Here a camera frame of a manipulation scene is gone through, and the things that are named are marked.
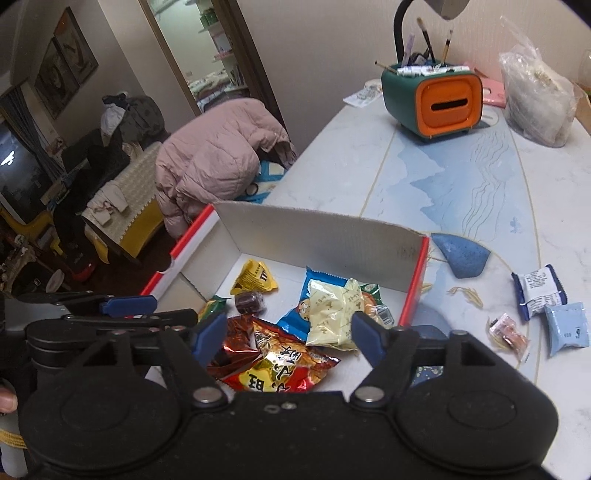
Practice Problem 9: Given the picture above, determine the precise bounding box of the clear plastic bag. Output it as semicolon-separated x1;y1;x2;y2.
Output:
498;16;584;149

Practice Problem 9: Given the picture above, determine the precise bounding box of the large framed wall picture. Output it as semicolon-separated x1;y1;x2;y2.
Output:
52;6;100;86

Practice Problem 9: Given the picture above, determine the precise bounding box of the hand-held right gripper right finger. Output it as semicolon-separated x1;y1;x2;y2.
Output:
348;311;476;409

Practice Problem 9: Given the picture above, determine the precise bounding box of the clear pink candy packet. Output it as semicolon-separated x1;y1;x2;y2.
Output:
488;312;531;363

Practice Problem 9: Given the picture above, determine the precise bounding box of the yellow bench with white cover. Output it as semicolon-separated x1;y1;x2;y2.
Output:
80;140;165;267

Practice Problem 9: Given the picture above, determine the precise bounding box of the small framed wall picture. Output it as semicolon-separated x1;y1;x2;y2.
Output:
33;36;68;121

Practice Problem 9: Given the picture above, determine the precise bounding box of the dark desk lamp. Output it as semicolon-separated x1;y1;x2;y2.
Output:
393;0;472;71

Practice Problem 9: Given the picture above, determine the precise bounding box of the yellow chocolate candy packet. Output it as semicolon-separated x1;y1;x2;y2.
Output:
230;259;280;295

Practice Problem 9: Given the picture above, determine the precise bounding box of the red yellow chips bag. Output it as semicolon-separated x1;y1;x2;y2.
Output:
206;314;342;394

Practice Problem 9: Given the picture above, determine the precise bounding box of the printed paper slip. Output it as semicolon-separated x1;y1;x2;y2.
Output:
342;78;384;108

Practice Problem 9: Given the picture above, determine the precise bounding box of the pile of dark clothes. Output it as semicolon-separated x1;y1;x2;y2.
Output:
99;92;170;144

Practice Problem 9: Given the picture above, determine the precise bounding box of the red cardboard box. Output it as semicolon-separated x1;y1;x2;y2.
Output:
139;200;430;334

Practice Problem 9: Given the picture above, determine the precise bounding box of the pink padded jacket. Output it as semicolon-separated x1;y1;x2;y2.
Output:
154;97;299;239

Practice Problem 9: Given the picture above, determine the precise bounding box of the green braised egg packet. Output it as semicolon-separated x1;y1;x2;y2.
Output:
360;282;396;329

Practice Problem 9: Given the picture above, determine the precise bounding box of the dark blue white snack packet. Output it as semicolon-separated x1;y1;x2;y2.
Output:
510;264;569;323

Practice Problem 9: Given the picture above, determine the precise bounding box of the dark handled brush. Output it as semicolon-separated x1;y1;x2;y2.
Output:
416;17;435;64

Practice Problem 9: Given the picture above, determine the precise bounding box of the dark red candy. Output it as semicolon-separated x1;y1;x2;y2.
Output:
233;290;265;316

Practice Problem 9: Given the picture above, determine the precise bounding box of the green orange tissue box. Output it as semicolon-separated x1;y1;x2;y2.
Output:
380;65;484;145

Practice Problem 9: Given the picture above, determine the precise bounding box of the pink flat pouch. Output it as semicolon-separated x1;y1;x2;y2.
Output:
471;69;509;110

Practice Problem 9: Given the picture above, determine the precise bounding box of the light blue snack packet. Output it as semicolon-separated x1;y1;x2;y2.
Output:
543;302;591;359

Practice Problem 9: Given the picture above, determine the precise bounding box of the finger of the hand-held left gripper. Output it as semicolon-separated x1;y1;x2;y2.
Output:
61;308;199;331
17;290;158;320

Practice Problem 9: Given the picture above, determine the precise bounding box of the dark screen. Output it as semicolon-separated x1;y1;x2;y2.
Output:
0;119;42;218

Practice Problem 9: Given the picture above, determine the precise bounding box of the pale yellow snack packet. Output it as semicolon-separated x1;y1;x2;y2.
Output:
344;277;370;311
305;278;366;350

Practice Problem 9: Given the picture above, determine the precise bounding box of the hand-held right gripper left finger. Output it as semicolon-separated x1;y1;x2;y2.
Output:
92;310;228;408

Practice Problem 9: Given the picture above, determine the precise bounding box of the green yellow snack packet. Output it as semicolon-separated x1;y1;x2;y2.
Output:
198;295;232;324

